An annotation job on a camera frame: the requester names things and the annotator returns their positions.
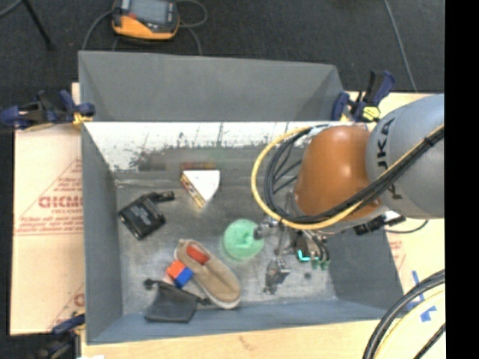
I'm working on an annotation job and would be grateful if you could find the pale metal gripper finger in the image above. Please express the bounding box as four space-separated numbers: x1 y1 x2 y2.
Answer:
253 217 282 241
263 257 292 295

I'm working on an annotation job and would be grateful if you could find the green round sponge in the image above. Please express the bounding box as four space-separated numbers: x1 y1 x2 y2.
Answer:
220 218 265 262

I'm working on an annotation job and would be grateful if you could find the tan slip-on shoe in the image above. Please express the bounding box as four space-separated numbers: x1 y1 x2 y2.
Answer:
173 238 242 310

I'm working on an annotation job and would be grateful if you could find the white wedge-shaped box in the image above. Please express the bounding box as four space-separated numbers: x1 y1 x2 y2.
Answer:
180 168 222 209

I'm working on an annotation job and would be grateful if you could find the orange and blue block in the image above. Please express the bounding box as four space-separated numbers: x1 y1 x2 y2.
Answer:
165 260 195 289

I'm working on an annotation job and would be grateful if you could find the black cloth pouch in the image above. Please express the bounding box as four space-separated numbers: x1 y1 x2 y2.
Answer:
143 278 211 325

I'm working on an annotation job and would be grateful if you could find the black power adapter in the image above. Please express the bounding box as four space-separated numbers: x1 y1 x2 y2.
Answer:
118 190 177 241

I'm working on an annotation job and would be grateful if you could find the grey metal bin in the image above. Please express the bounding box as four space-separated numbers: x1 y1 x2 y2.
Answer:
77 50 406 346

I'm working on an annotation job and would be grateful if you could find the black cylinder on white bracket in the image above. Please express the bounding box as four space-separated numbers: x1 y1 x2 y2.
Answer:
353 213 407 236

